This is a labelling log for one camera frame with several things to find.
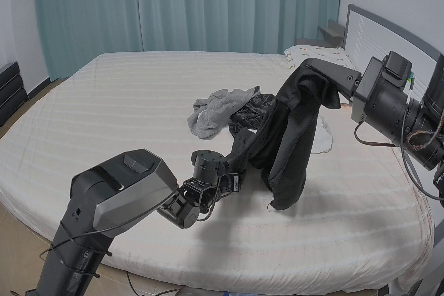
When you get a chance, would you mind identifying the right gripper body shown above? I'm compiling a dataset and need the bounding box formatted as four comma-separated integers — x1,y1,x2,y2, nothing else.
350,57,417,147

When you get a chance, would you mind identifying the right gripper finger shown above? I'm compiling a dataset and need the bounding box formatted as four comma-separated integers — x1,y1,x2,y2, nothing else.
305,58,362,98

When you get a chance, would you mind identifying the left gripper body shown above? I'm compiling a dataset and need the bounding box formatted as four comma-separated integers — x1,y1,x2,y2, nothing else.
212,175,232,201

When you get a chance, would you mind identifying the black T-shirt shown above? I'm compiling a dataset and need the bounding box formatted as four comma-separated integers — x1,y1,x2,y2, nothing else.
225,60,342,211

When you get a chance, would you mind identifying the white printed pillow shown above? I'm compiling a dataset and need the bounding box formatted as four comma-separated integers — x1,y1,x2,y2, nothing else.
284,44,355,72

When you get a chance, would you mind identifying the grey bedside table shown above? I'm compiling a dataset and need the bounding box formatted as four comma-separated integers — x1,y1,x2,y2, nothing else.
295,18,346,47

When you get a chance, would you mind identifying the white garment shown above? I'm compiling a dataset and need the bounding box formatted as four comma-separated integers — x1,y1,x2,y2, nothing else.
311,114,334,154

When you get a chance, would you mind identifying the grey garment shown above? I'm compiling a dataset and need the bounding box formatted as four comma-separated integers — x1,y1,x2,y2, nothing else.
187,85,261,140

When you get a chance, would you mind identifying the black printed garment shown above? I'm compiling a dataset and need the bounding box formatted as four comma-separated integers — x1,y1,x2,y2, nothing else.
228,93,279,136

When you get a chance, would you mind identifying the bed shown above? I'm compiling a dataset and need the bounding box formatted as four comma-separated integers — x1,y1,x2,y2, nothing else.
0,3,444,290

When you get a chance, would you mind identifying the black chest of drawers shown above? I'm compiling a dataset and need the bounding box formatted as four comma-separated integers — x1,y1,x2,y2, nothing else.
0,62,28,129

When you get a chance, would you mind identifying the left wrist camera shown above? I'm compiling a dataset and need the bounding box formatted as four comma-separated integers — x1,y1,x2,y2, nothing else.
226,172,242,194

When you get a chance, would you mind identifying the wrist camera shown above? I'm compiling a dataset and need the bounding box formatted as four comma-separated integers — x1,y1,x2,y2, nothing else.
383,51,413,90
226,172,242,194

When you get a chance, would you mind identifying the black cable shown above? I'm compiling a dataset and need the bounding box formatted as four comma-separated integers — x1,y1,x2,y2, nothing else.
353,122,403,149
125,270,182,296
400,145,444,201

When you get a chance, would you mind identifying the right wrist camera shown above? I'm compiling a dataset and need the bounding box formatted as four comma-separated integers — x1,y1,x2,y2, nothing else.
383,51,413,90

